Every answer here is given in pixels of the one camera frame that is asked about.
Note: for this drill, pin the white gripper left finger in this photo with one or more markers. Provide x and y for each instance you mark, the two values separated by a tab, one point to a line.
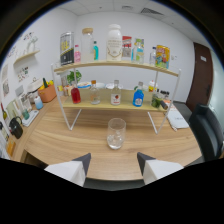
71	170

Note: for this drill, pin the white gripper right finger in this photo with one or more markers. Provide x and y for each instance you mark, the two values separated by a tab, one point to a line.
156	168

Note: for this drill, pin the teal cup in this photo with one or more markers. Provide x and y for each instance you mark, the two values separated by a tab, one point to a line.
25	114

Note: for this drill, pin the clear drinking glass with ice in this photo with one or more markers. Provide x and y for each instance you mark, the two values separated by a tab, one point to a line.
116	136

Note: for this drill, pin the white notebook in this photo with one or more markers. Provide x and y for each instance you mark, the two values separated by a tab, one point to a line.
177	119

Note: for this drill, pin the black chair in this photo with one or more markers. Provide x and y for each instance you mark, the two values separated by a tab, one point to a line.
206	130

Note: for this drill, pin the white tray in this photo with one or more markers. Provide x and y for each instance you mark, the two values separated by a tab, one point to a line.
31	118

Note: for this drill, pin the black kettle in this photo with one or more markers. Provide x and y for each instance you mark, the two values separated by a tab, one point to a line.
16	128

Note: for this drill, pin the blue liquid bottle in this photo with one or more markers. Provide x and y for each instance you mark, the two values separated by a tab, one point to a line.
138	97

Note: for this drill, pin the pale blue bottle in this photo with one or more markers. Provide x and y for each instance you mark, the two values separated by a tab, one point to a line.
38	103

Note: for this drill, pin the two-tier wooden shelf rack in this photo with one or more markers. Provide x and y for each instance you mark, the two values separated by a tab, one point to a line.
110	106

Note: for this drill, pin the red liquid bottle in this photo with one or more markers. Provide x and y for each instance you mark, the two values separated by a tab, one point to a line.
75	95

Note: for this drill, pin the clear bottle with orange cap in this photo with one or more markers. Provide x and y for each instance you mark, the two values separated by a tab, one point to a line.
95	95

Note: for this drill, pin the yellow bottle with white cap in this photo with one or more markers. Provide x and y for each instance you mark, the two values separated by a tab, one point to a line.
152	86

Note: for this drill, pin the white ceramic bowl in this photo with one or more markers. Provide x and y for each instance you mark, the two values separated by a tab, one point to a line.
84	85
108	86

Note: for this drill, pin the white kitchen appliance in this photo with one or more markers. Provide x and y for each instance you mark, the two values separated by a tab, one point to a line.
33	86

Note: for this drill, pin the green potted plant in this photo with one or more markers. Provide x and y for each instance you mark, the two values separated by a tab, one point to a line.
74	76

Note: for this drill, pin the brown door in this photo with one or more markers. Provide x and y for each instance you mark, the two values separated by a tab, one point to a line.
200	76

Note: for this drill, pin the small clear bottle blue cap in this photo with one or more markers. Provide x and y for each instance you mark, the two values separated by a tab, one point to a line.
152	57

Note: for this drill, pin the yellow cartoon print can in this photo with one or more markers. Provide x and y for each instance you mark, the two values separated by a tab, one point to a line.
162	57

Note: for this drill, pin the small pink bottle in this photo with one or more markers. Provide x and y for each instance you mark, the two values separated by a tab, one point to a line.
77	56

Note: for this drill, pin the clear bottle with green cap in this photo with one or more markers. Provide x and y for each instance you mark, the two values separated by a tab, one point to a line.
138	53

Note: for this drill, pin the glass jar with cork lid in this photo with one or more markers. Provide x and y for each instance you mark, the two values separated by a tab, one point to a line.
87	46

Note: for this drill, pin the large white milk bottle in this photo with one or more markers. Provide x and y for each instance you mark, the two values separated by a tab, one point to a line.
114	45

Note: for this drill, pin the white vase with flowers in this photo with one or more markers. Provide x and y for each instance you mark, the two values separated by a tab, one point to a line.
32	43

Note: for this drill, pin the long wooden wall shelf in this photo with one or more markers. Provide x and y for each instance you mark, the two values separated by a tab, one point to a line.
26	55

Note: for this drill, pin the red wall poster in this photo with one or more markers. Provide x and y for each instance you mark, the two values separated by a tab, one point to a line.
126	46

